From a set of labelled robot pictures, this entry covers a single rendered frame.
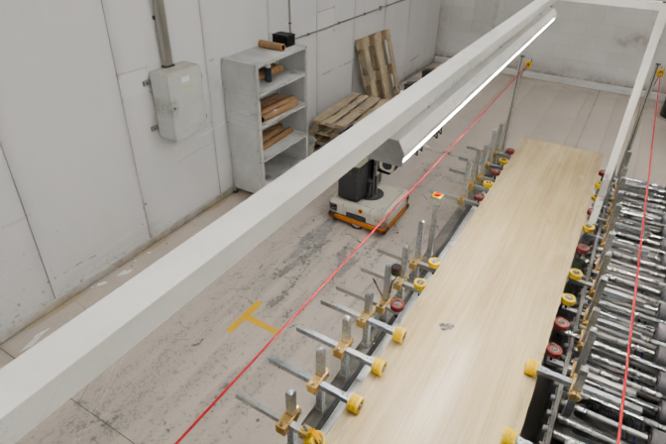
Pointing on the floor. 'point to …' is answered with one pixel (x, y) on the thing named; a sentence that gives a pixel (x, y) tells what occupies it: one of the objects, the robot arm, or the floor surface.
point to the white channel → (255, 234)
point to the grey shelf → (287, 82)
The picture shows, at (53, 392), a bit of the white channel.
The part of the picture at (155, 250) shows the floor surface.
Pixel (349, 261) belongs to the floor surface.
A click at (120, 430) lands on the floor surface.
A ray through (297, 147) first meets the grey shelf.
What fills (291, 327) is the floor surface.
